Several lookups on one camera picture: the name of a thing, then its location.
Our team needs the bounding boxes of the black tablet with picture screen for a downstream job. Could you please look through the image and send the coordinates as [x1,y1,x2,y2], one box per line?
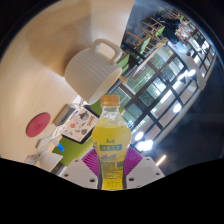
[59,104,100,145]

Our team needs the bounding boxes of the flat round red coaster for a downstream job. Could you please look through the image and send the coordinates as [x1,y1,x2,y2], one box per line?
[25,112,52,138]

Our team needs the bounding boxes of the small blue-capped bottle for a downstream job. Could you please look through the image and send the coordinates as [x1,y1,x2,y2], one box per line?
[50,138,66,153]

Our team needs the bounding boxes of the wooden dining table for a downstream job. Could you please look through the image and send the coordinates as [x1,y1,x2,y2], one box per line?
[131,38,169,79]

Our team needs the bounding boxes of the small white device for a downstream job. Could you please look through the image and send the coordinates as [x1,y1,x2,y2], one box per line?
[35,133,56,150]

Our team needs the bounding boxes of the white paper napkin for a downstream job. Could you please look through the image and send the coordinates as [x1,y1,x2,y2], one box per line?
[24,153,40,166]

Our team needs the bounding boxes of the yellow drink bottle orange cap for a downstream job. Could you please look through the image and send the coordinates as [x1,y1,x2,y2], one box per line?
[91,94,132,191]

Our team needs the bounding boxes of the small dark box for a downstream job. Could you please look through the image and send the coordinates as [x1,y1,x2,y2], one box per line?
[53,103,77,127]

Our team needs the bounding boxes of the wooden chairs with green seats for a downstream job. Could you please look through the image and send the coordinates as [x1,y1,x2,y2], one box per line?
[116,9,188,76]

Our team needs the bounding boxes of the black pendant lamps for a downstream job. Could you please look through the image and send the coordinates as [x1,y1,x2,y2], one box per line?
[133,68,198,153]

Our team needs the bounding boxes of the long curved ceiling light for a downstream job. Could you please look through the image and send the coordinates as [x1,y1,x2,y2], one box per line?
[155,154,168,167]

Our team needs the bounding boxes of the white paper sheets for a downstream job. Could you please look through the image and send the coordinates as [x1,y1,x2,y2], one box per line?
[69,95,85,111]

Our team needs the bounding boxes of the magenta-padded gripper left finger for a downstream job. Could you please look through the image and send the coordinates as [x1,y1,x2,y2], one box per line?
[59,148,101,189]

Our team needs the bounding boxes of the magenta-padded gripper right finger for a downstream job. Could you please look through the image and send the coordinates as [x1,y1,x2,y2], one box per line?
[124,146,166,188]

